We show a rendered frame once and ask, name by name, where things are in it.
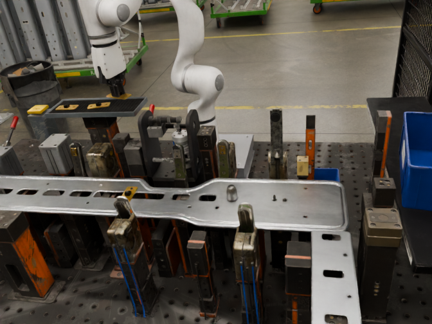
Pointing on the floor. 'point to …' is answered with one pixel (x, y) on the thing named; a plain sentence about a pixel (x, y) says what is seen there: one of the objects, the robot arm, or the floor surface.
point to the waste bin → (33, 89)
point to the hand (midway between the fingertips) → (117, 89)
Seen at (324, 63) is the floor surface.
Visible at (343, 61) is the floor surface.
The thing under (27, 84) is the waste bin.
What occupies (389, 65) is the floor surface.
